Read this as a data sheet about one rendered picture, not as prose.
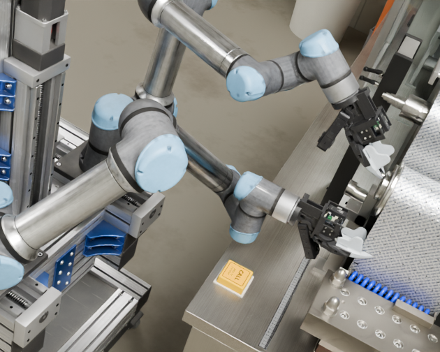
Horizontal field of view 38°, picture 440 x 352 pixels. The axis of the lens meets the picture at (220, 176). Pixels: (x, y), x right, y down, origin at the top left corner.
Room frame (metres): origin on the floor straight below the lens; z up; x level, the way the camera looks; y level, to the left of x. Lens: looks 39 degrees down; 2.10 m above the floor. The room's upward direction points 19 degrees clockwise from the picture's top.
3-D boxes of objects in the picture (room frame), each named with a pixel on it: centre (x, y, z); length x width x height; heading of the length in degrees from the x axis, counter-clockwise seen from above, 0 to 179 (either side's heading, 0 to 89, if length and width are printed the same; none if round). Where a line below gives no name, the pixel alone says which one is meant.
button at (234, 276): (1.12, -0.12, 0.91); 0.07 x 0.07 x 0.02; 77
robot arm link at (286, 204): (1.22, -0.18, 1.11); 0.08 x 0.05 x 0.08; 167
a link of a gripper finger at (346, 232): (1.19, -0.37, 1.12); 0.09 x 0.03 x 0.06; 78
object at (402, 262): (1.14, -0.49, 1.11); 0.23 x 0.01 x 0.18; 77
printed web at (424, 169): (1.33, -0.53, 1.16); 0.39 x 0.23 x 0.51; 167
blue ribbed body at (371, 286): (1.12, -0.48, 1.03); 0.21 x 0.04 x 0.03; 77
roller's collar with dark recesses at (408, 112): (1.48, -0.42, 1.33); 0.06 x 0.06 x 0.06; 77
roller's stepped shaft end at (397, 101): (1.49, -0.36, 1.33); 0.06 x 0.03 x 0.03; 77
